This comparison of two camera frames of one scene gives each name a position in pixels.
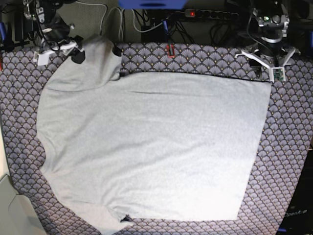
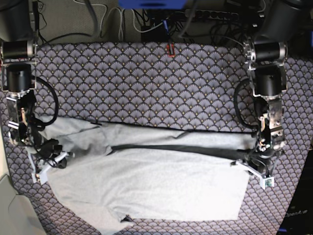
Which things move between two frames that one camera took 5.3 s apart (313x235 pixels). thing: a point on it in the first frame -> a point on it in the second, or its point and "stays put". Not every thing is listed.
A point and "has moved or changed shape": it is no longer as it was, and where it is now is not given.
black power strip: x=214 y=14 stays put
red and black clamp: x=167 y=47 stays put
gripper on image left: x=56 y=30 -> x=50 y=148
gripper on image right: x=268 y=47 -> x=257 y=159
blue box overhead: x=152 y=4 stays put
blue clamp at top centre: x=165 y=22 stays put
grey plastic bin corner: x=17 y=215 stays put
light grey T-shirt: x=145 y=147 has moved or changed shape
